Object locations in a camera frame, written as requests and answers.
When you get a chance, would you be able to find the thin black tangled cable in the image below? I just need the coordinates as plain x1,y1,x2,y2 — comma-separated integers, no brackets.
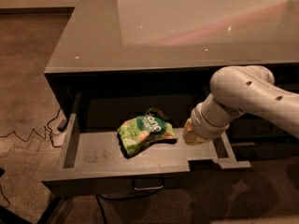
0,107,68,210

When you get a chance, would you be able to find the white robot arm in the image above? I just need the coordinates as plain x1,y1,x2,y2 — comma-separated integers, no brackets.
183,65,299,146

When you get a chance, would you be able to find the grey drawer cabinet counter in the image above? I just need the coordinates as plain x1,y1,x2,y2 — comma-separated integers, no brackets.
45,0,299,173

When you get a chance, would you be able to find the black power adapter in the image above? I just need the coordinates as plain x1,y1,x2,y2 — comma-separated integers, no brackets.
57,119,67,132

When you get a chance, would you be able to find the thick black floor cable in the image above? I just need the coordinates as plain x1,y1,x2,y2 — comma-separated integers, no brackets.
94,189,163,224

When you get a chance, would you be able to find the green snack bag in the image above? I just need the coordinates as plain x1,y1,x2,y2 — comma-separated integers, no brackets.
117,107,178,159

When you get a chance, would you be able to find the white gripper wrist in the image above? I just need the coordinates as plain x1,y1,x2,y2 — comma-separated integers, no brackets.
182,105,231,146

